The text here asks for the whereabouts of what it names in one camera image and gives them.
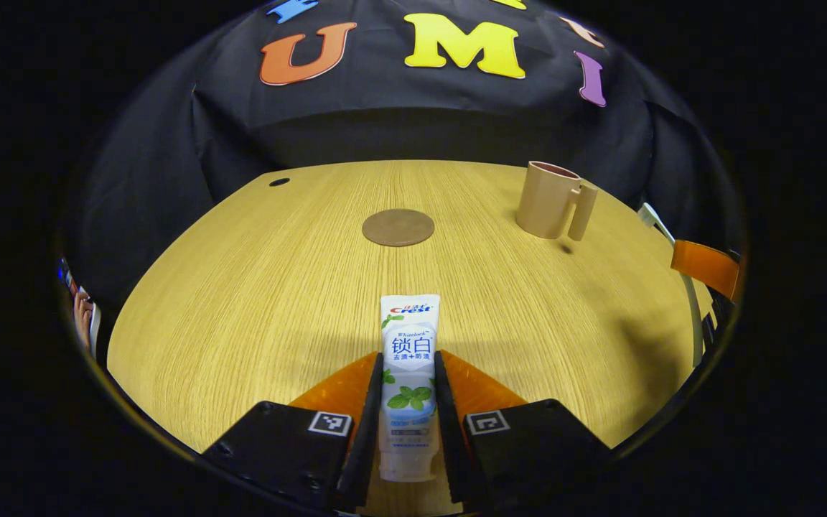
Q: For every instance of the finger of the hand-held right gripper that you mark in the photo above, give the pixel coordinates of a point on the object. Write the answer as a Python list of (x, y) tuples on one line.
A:
[(708, 266)]

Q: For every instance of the white toothpaste tube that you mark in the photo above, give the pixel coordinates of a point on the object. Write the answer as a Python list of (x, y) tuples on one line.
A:
[(410, 345)]

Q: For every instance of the beige cup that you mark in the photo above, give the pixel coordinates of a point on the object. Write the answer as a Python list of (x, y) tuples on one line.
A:
[(543, 205)]

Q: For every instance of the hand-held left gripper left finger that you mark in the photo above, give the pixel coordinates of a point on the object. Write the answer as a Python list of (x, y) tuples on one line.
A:
[(367, 445)]

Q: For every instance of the black backdrop cloth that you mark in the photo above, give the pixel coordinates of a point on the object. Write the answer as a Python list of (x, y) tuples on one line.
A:
[(399, 122)]

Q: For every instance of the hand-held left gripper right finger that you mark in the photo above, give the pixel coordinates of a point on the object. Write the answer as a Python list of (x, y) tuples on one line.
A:
[(449, 445)]

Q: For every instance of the round brown coaster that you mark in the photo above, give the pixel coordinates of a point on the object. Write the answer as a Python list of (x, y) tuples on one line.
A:
[(398, 227)]

